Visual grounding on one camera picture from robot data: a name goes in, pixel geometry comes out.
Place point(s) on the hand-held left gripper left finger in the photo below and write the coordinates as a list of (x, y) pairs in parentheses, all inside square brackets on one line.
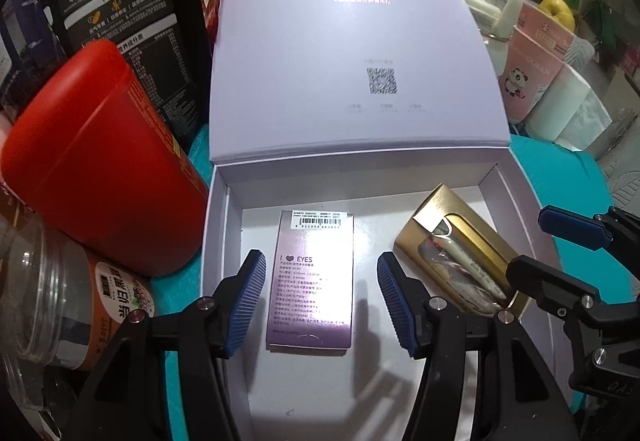
[(247, 306)]

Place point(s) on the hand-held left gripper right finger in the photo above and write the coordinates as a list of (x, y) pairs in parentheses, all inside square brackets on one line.
[(392, 303)]

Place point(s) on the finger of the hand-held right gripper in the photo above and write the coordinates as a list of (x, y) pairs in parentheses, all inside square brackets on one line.
[(542, 280), (570, 227)]

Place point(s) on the small purple carton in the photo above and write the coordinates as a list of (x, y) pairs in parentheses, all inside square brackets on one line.
[(310, 281)]

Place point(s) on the gold window carton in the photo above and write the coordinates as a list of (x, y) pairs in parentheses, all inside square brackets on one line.
[(435, 203)]

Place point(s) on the lavender gift box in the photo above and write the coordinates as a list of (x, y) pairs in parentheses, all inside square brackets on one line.
[(350, 46)]

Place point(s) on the grey leaf chair cushion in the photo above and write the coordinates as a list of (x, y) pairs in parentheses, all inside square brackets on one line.
[(622, 186)]

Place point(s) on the white tissue roll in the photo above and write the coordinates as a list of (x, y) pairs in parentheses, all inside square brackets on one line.
[(570, 106)]

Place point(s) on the pink panda paper cup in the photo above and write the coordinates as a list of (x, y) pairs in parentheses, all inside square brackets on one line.
[(530, 71)]

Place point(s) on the grey leaf pillow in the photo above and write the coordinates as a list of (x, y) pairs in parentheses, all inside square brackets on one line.
[(584, 53)]

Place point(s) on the clear jar orange-brown label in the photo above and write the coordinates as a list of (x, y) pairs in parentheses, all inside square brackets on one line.
[(50, 296)]

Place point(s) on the green tote bag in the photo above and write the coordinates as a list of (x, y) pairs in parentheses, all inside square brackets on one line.
[(608, 31)]

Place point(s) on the red canister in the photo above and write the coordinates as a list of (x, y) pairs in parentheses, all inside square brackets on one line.
[(100, 161)]

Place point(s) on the yellow-green apple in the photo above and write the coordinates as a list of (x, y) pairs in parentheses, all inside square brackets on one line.
[(555, 11)]

